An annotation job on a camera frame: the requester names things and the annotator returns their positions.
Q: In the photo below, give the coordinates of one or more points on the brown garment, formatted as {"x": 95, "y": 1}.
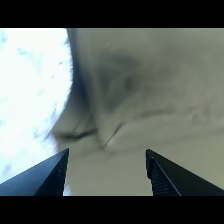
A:
{"x": 150, "y": 93}

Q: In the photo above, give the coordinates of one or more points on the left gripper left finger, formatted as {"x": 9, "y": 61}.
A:
{"x": 43, "y": 178}

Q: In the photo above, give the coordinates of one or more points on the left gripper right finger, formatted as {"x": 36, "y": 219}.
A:
{"x": 173, "y": 178}

